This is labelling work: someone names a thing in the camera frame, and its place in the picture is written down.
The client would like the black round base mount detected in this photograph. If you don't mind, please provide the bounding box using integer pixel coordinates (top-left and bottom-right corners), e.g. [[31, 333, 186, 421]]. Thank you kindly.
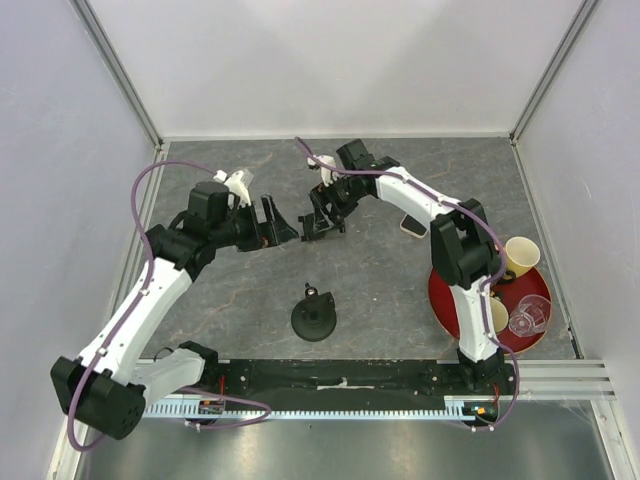
[[291, 283, 337, 342]]

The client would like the right aluminium frame post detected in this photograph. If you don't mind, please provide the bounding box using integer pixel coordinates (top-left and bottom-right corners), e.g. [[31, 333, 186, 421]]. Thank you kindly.
[[509, 0, 601, 146]]

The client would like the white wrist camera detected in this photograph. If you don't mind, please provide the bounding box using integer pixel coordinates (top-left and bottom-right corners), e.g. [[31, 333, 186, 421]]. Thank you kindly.
[[213, 169, 254, 208], [308, 155, 339, 187]]

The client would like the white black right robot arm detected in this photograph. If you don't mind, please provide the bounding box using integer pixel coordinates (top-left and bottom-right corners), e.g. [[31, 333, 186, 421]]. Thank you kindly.
[[296, 139, 517, 394]]

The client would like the beige paper cup upper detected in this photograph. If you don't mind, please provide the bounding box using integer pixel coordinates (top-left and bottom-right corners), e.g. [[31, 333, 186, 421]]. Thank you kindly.
[[504, 236, 541, 278]]

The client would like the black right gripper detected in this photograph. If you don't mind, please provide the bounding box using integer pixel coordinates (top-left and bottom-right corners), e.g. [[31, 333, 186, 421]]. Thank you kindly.
[[307, 173, 367, 233]]

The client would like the grey slotted cable duct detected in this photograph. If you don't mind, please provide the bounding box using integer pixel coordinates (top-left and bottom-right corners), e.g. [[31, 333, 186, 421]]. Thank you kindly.
[[143, 395, 499, 423]]

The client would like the black phone pink case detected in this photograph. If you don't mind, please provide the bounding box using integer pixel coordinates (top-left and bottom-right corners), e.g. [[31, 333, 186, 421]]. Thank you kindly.
[[400, 215, 428, 239]]

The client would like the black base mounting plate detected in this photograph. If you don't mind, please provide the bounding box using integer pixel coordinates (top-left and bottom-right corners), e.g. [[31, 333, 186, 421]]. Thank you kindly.
[[179, 359, 516, 407]]

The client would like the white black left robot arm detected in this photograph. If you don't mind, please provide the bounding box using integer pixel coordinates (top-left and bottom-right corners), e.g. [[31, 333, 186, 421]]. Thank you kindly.
[[50, 181, 299, 440]]

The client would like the beige paper cup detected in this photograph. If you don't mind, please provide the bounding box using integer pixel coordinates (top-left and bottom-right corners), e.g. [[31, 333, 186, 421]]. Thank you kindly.
[[490, 297, 509, 334], [504, 236, 541, 278]]

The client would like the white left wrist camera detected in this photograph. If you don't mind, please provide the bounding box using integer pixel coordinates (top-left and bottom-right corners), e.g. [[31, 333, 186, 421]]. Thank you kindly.
[[213, 169, 254, 208]]

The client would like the aluminium frame post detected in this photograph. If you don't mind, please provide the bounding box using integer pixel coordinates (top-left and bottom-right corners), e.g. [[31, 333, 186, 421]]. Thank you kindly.
[[70, 0, 164, 150], [509, 0, 601, 146]]

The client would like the clear plastic cup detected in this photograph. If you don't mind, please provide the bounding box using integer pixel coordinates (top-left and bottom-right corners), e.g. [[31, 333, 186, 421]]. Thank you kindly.
[[508, 294, 552, 338]]

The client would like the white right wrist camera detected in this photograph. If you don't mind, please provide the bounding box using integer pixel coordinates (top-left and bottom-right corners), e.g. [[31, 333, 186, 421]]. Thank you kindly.
[[308, 155, 339, 187]]

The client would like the left aluminium frame post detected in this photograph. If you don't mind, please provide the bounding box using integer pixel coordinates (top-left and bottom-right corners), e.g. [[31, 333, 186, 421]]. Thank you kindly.
[[70, 0, 164, 150]]

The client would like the red round tray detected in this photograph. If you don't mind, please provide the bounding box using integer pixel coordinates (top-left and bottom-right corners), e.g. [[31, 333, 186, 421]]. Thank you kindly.
[[428, 267, 552, 354]]

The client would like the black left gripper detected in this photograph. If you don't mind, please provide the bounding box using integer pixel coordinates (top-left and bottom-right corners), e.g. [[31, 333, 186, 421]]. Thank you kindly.
[[211, 194, 298, 252]]

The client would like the beige paper cup lower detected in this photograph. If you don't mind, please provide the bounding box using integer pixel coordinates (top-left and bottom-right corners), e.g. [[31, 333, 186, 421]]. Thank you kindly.
[[490, 297, 509, 334]]

